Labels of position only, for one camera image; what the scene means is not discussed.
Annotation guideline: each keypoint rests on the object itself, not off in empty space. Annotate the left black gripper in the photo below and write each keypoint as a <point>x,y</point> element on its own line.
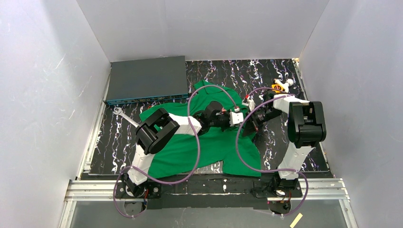
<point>225,119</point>

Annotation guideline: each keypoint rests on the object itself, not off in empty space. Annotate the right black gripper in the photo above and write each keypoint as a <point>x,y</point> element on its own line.
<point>254,118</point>

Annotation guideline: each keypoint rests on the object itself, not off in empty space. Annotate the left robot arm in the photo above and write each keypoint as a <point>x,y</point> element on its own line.
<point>154,133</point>

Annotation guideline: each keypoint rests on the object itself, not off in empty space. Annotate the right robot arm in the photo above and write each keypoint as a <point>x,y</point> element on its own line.
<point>306,128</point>

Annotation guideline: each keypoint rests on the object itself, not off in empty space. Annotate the orange white toy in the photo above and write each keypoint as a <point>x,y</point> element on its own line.
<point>281,87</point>

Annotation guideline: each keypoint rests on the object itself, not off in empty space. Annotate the green polo shirt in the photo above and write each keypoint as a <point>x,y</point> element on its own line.
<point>240,157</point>

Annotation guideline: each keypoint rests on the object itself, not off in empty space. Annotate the silver wrench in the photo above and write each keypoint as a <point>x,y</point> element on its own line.
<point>118,111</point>

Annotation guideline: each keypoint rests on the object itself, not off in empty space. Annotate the yellow tape strip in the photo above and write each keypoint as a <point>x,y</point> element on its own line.
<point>296,220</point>

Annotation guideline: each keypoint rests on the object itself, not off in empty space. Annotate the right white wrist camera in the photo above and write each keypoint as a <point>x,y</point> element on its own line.
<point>249,103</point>

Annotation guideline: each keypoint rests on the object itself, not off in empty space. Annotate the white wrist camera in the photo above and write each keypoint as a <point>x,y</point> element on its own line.
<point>249,103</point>
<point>236,116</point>

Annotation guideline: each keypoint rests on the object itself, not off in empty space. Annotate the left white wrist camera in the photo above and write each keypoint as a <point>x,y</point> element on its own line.
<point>236,116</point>

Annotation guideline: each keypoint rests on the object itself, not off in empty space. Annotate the grey network switch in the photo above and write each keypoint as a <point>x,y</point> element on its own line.
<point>147,80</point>

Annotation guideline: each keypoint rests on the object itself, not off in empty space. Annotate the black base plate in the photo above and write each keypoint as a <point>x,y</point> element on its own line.
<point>209,191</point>

